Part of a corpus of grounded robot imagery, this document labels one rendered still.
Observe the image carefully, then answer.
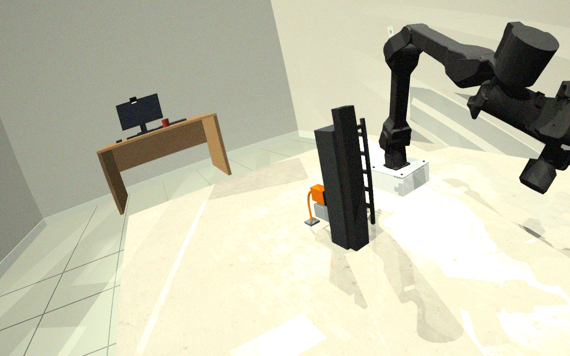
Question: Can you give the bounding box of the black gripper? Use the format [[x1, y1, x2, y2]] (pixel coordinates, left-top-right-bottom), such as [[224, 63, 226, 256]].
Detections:
[[509, 89, 570, 194]]

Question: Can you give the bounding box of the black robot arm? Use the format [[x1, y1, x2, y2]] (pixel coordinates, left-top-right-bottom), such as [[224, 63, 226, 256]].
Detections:
[[379, 21, 570, 171]]

